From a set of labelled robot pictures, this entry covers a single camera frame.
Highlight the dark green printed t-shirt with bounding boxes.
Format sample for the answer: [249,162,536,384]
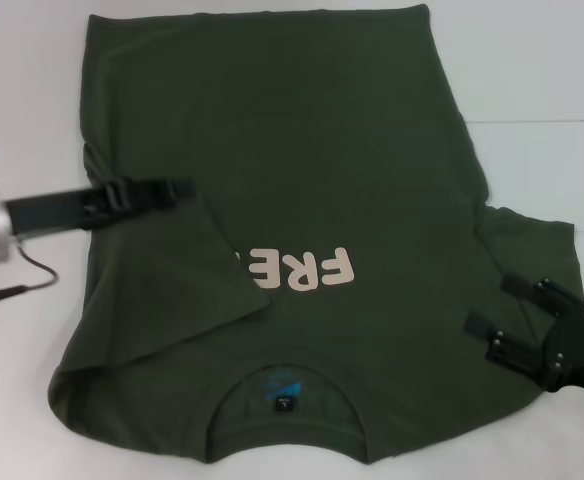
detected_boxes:
[46,3,584,451]

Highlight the dark red left arm cable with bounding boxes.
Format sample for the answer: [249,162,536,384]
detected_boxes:
[0,234,59,307]

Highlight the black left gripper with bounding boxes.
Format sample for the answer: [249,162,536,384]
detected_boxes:
[4,177,196,236]

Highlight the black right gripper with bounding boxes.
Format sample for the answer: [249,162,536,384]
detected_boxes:
[464,273,584,396]

